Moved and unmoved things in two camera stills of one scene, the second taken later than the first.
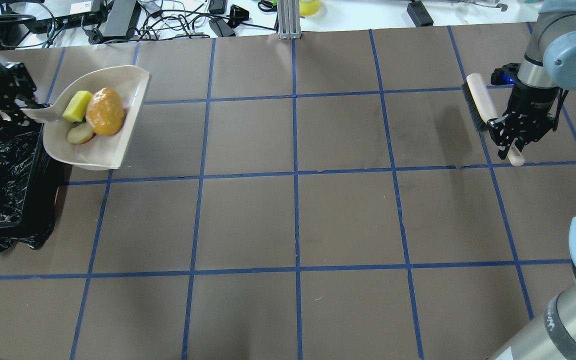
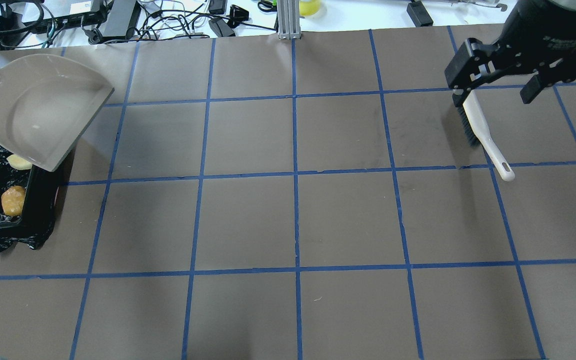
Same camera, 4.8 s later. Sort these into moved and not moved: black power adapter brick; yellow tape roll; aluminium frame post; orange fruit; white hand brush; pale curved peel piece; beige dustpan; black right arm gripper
Moved: orange fruit; pale curved peel piece; black right arm gripper; beige dustpan; white hand brush
Not moved: aluminium frame post; yellow tape roll; black power adapter brick
